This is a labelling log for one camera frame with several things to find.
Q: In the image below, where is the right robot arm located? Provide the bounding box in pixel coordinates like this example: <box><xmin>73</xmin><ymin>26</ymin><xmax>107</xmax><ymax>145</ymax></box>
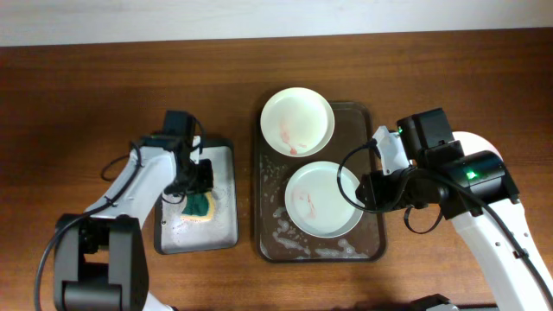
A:
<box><xmin>353</xmin><ymin>109</ymin><xmax>552</xmax><ymax>310</ymax></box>

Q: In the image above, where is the light green plate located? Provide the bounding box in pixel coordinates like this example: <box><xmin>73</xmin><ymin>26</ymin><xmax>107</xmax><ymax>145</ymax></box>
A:
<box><xmin>284</xmin><ymin>161</ymin><xmax>363</xmax><ymax>238</ymax></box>

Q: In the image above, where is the pinkish white plate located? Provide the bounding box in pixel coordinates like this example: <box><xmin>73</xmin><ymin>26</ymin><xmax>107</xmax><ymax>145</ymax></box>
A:
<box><xmin>453</xmin><ymin>131</ymin><xmax>503</xmax><ymax>159</ymax></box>

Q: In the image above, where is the green yellow sponge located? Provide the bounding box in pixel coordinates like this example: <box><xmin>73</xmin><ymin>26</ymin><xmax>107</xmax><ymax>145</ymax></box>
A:
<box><xmin>181</xmin><ymin>192</ymin><xmax>215</xmax><ymax>222</ymax></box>

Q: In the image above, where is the large brown serving tray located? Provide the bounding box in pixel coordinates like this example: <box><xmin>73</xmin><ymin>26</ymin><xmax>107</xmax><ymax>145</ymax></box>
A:
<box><xmin>253</xmin><ymin>102</ymin><xmax>387</xmax><ymax>263</ymax></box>

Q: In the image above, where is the small black soapy tray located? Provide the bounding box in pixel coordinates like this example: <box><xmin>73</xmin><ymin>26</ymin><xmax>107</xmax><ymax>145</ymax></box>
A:
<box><xmin>154</xmin><ymin>138</ymin><xmax>238</xmax><ymax>255</ymax></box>

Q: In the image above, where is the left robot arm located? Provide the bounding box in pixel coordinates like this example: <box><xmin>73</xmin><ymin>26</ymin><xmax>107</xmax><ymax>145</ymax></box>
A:
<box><xmin>45</xmin><ymin>111</ymin><xmax>213</xmax><ymax>310</ymax></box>

